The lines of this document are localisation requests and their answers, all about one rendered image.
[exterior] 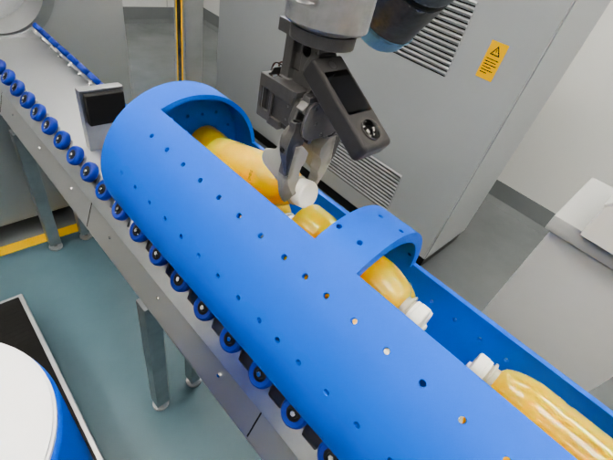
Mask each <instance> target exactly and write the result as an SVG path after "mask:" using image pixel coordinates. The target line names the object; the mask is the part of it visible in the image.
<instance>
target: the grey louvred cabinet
mask: <svg viewBox="0 0 613 460"><path fill-rule="evenodd" d="M610 1H611V0H454V1H453V2H452V3H450V4H449V5H447V6H446V7H445V8H444V9H443V10H442V11H441V12H440V13H439V14H438V15H437V16H436V17H434V18H433V19H432V21H431V22H430V23H429V24H428V25H427V26H426V27H424V28H423V29H422V30H421V31H420V32H419V33H418V34H417V35H416V36H415V37H414V38H413V39H412V41H411V42H410V43H409V44H408V45H406V46H404V47H402V48H401V49H399V50H397V51H394V52H389V53H385V52H380V51H378V50H375V49H373V48H372V47H369V46H368V45H367V44H366V43H365V42H364V41H363V40H362V39H361V37H359V38H357V40H356V43H355V46H354V50H353V51H351V52H348V53H336V54H337V56H341V57H342V58H343V60H344V61H345V63H346V65H347V66H348V69H349V71H350V72H351V74H352V76H353V77H354V79H355V80H356V81H357V83H358V85H359V87H360V89H361V90H362V92H363V94H364V95H365V97H366V99H367V101H368V102H369V105H370V106H371V108H372V109H373V110H374V112H375V114H376V115H377V117H378V119H379V121H380V123H381V125H382V126H383V128H384V130H385V131H386V132H387V134H388V135H389V137H390V144H389V145H388V146H387V147H386V148H385V149H383V150H382V151H381V152H379V153H376V154H373V155H371V156H369V157H366V158H364V159H361V160H358V161H353V160H352V159H351V158H350V156H349V154H348V152H347V150H346V148H345V147H344V145H343V143H342V142H341V141H340V143H339V145H338V148H337V150H336V153H335V155H334V158H333V159H332V160H331V161H330V164H329V166H328V167H327V170H326V171H325V173H324V175H323V176H322V178H321V180H320V181H319V183H318V184H317V187H318V188H320V189H321V190H322V191H323V192H325V193H326V194H327V195H329V196H330V197H331V198H333V199H334V200H335V201H336V202H338V203H339V204H341V205H342V206H343V207H344V208H346V209H347V210H348V211H349V212H352V211H355V210H357V209H359V208H361V207H364V206H368V205H379V206H381V207H383V208H384V209H385V210H387V211H388V212H390V213H391V214H393V215H394V216H396V217H397V218H399V219H400V220H401V221H402V222H403V223H405V224H406V225H408V226H409V227H411V228H412V229H414V230H415V231H416V232H418V233H419V234H420V235H421V237H422V245H421V251H420V253H419V256H418V258H417V260H416V263H417V264H418V265H419V266H421V265H423V264H424V263H425V262H427V261H428V260H429V259H431V258H432V257H433V256H435V255H436V254H438V253H439V252H440V251H442V250H443V249H444V248H445V247H446V246H448V245H449V244H450V243H452V242H453V241H454V240H456V239H457V237H458V235H459V234H460V233H461V232H462V231H464V230H465V228H466V227H467V225H468V224H469V223H470V221H471V220H472V218H473V216H474V215H475V213H476V211H477V210H478V208H479V207H480V205H481V204H482V202H483V200H484V198H485V197H486V195H487V194H488V193H489V191H490V190H491V188H492V187H493V185H494V183H495V182H496V180H497V178H498V177H499V175H500V174H501V172H502V171H503V169H504V167H505V165H506V164H507V163H508V162H509V160H510V159H511V157H512V155H513V154H514V152H515V150H516V149H517V147H518V145H519V144H520V142H521V141H522V139H523V138H524V136H525V135H526V133H527V132H528V130H529V129H530V127H531V126H532V124H533V122H534V121H535V119H536V117H537V116H538V114H539V112H540V111H541V109H542V108H543V107H544V106H545V104H546V102H547V100H548V99H549V97H550V96H551V94H552V93H553V91H554V89H555V88H556V86H557V84H558V83H559V81H560V80H561V78H562V77H563V76H564V74H565V73H566V71H567V69H568V67H569V66H570V64H571V63H572V61H573V60H574V58H575V56H576V55H577V53H578V51H579V50H580V48H581V47H582V46H583V44H584V43H585V41H586V40H587V38H588V36H589V34H590V33H591V31H592V30H593V28H594V27H595V25H596V24H597V21H598V20H599V18H600V17H601V16H602V15H603V13H604V11H605V10H606V8H607V7H608V5H609V3H610ZM284 7H285V0H220V8H219V30H218V51H217V73H216V90H218V91H219V92H221V93H222V94H223V95H225V97H227V98H228V99H230V100H231V101H233V102H234V103H236V104H237V105H238V106H239V107H240V108H241V109H242V110H243V111H244V112H245V113H246V115H247V116H248V118H249V120H250V121H251V124H252V127H253V130H254V135H255V138H256V139H258V140H259V141H260V142H261V143H263V145H265V146H266V147H267V148H272V149H275V148H276V147H277V145H278V143H279V140H280V137H281V135H282V133H283V131H284V129H279V130H276V129H275V128H274V127H272V126H271V125H269V124H268V123H266V120H265V119H263V118H262V117H261V116H259V115H258V114H256V109H257V101H258V93H259V86H260V78H261V72H263V71H270V70H271V67H272V65H273V64H274V63H275V62H280V61H283V55H284V50H285V43H286V33H285V32H283V31H281V30H279V29H278V24H279V17H280V16H284V15H285V13H284Z"/></svg>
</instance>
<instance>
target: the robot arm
mask: <svg viewBox="0 0 613 460"><path fill-rule="evenodd" d="M453 1H454V0H285V7H284V13H285V15H284V16H280V17H279V24H278V29H279V30H281V31H283V32H285V33H286V43H285V50H284V55H283V61H280V62H275V63H277V64H278V67H274V65H275V63H274V64H273V65H272V67H271V70H270V71H263V72H261V78H260V86H259V93H258V101H257V109H256V114H258V115H259V116H261V117H262V118H263V119H265V120H266V123H268V124H269V125H271V126H272V127H274V128H275V129H276V130H279V129H284V131H283V133H282V135H281V137H280V140H279V143H278V145H277V147H276V148H275V149H272V148H266V149H264V151H263V154H262V160H263V163H264V165H265V166H266V167H267V169H268V170H269V171H270V172H271V174H273V175H274V177H275V178H276V179H277V184H278V192H279V195H280V197H281V200H282V201H283V202H286V201H287V200H288V199H290V198H291V197H292V196H293V195H294V194H296V184H297V182H298V180H299V173H300V170H301V167H302V166H303V164H304V163H305V162H306V163H307V165H308V166H309V167H310V174H309V176H308V178H307V179H308V180H310V181H313V182H314V183H316V185H317V184H318V183H319V181H320V180H321V178H322V176H323V175H324V173H325V171H326V170H327V167H328V166H329V164H330V161H331V160H332V159H333V158H334V155H335V153H336V150H337V148H338V145H339V143H340V141H341V142H342V143H343V145H344V147H345V148H346V150H347V152H348V154H349V156H350V158H351V159H352V160H353V161H358V160H361V159H364V158H366V157H369V156H371V155H373V154H376V153H379V152H381V151H382V150H383V149H385V148H386V147H387V146H388V145H389V144H390V137H389V135H388V134H387V132H386V131H385V130H384V128H383V126H382V125H381V123H380V121H379V119H378V117H377V115H376V114H375V112H374V110H373V109H372V108H371V106H370V105H369V102H368V101H367V99H366V97H365V95H364V94H363V92H362V90H361V89H360V87H359V85H358V83H357V81H356V80H355V79H354V77H353V76H352V74H351V72H350V71H349V69H348V66H347V65H346V63H345V61H344V60H343V58H342V57H341V56H337V54H336V53H348V52H351V51H353V50H354V46H355V43H356V40H357V38H359V37H361V39H362V40H363V41H364V42H365V43H366V44H367V45H368V46H369V47H372V48H373V49H375V50H378V51H380V52H385V53H389V52H394V51H397V50H399V49H401V48H402V47H404V46H406V45H408V44H409V43H410V42H411V41H412V39H413V38H414V37H415V36H416V35H417V34H418V33H419V32H420V31H421V30H422V29H423V28H424V27H426V26H427V25H428V24H429V23H430V22H431V21H432V19H433V18H434V17H436V16H437V15H438V14H439V13H440V12H441V11H442V10H443V9H444V8H445V7H446V6H447V5H449V4H450V3H452V2H453ZM281 63H282V64H281ZM280 65H281V66H280ZM275 74H277V76H274V77H273V75H275ZM263 88H264V92H263ZM262 95H263V99H262ZM261 102H262V106H261Z"/></svg>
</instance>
